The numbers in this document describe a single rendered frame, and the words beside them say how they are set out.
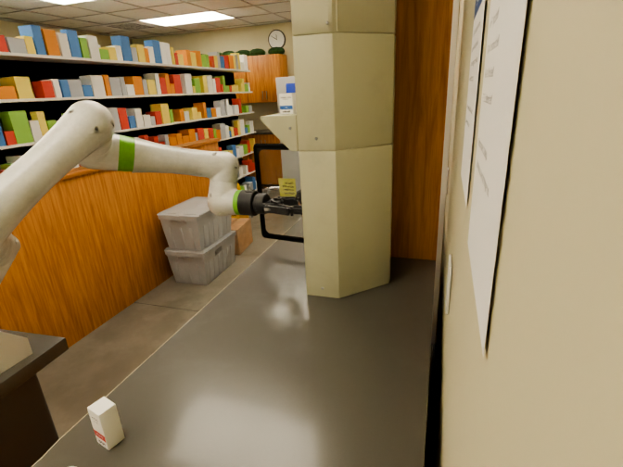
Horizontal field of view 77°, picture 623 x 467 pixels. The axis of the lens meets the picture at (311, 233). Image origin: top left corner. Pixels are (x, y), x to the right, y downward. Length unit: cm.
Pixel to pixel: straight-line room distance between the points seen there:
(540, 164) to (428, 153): 129
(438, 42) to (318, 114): 51
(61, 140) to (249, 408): 82
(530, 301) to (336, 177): 99
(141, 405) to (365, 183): 82
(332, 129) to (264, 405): 72
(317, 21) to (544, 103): 99
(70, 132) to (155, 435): 78
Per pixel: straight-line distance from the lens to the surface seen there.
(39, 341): 139
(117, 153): 140
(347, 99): 114
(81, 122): 124
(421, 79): 145
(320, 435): 86
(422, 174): 148
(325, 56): 112
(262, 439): 86
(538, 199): 17
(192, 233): 344
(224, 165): 145
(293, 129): 116
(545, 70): 19
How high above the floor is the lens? 157
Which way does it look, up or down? 20 degrees down
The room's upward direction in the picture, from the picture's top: 3 degrees counter-clockwise
